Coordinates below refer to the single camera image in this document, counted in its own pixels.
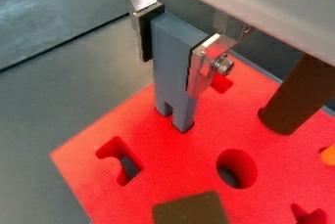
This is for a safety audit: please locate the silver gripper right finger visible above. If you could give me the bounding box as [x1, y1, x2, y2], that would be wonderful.
[188, 12, 252, 98]

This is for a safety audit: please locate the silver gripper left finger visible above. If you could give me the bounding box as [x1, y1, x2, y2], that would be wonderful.
[130, 0, 165, 62]

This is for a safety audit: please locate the tall dark brown cylinder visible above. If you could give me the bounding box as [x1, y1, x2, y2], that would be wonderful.
[258, 54, 335, 135]

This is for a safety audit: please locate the short dark brown peg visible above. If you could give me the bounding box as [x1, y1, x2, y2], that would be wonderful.
[152, 191, 229, 224]

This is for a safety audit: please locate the blue double-square peg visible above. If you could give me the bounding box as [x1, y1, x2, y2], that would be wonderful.
[150, 13, 208, 132]

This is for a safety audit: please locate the yellow double-square peg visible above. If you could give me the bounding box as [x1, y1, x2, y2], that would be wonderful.
[319, 145, 335, 166]

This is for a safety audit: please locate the red foam peg board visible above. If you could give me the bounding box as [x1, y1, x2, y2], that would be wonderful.
[51, 62, 335, 224]

